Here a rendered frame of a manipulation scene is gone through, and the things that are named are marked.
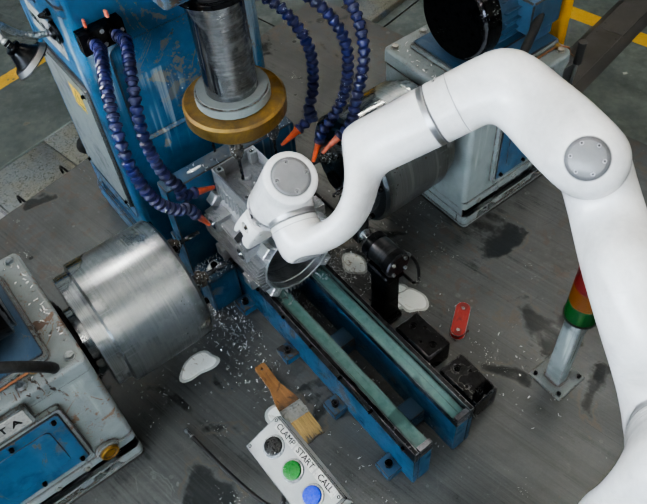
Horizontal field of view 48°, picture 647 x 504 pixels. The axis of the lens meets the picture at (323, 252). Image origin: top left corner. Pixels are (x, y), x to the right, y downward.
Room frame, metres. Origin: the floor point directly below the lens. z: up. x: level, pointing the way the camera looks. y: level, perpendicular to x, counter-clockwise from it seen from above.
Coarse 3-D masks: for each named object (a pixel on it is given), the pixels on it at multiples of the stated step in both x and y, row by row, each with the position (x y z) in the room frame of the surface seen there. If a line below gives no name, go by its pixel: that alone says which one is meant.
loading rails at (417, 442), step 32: (256, 288) 0.89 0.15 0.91; (288, 288) 0.95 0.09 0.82; (320, 288) 0.88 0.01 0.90; (352, 288) 0.85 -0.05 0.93; (288, 320) 0.80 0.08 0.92; (352, 320) 0.79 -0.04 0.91; (384, 320) 0.77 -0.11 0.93; (288, 352) 0.78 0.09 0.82; (320, 352) 0.71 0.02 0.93; (384, 352) 0.71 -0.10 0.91; (416, 352) 0.69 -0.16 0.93; (352, 384) 0.64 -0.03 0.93; (416, 384) 0.63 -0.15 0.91; (448, 384) 0.62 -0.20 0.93; (384, 416) 0.57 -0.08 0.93; (416, 416) 0.60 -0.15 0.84; (448, 416) 0.56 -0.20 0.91; (384, 448) 0.55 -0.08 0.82; (416, 448) 0.50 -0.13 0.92
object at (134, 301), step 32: (96, 256) 0.81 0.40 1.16; (128, 256) 0.80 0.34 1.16; (160, 256) 0.80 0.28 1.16; (64, 288) 0.76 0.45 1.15; (96, 288) 0.74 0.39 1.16; (128, 288) 0.74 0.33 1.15; (160, 288) 0.75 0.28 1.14; (192, 288) 0.75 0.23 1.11; (96, 320) 0.70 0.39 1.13; (128, 320) 0.69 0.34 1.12; (160, 320) 0.71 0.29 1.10; (192, 320) 0.72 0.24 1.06; (96, 352) 0.69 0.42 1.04; (128, 352) 0.66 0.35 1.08; (160, 352) 0.68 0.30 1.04
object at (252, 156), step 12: (252, 156) 1.05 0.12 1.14; (264, 156) 1.03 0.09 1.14; (216, 168) 1.01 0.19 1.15; (228, 168) 1.03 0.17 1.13; (252, 168) 1.03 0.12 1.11; (216, 180) 1.00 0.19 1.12; (228, 180) 1.01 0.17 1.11; (240, 180) 1.00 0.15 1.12; (252, 180) 0.99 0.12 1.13; (228, 192) 0.97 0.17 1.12; (240, 192) 0.97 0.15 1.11; (228, 204) 0.97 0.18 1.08; (240, 204) 0.93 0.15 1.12; (240, 216) 0.94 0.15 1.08
